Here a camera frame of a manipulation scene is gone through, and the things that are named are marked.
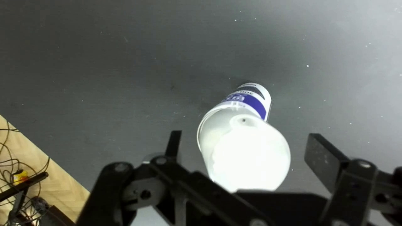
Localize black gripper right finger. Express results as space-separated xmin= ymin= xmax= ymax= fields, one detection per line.
xmin=302 ymin=131 xmax=402 ymax=226

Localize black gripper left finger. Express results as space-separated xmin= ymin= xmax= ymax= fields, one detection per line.
xmin=75 ymin=129 xmax=268 ymax=226

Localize translucent white can cap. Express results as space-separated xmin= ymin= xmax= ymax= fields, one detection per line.
xmin=196 ymin=101 xmax=292 ymax=194

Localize blue white spray can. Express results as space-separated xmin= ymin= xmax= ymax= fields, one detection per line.
xmin=221 ymin=81 xmax=272 ymax=124

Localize black bar on floor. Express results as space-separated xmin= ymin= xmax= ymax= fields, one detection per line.
xmin=0 ymin=169 xmax=50 ymax=203

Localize tangled thin cables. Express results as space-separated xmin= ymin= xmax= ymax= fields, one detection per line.
xmin=0 ymin=120 xmax=52 ymax=226

